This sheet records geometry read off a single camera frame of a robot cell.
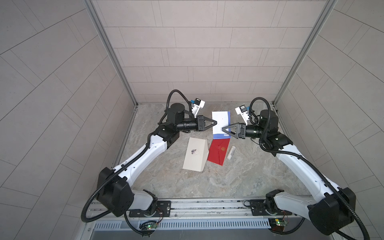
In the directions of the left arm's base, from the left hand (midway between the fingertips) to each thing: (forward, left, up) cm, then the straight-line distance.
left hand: (218, 125), depth 63 cm
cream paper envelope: (+2, +9, -33) cm, 34 cm away
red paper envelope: (+4, -3, -32) cm, 33 cm away
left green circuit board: (-34, +29, -29) cm, 53 cm away
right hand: (-1, -3, -4) cm, 5 cm away
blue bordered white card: (-1, -1, -2) cm, 2 cm away
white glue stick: (+4, -13, -32) cm, 35 cm away
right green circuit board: (-33, -28, -32) cm, 54 cm away
